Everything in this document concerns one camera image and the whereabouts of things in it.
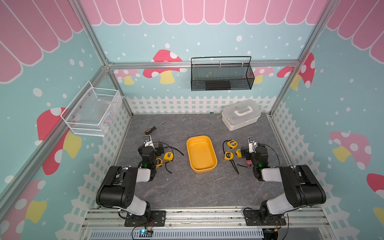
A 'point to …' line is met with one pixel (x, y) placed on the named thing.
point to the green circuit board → (145, 233)
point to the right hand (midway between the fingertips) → (251, 144)
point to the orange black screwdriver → (150, 129)
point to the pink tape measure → (249, 162)
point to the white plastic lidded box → (240, 114)
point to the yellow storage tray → (202, 154)
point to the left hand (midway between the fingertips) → (153, 144)
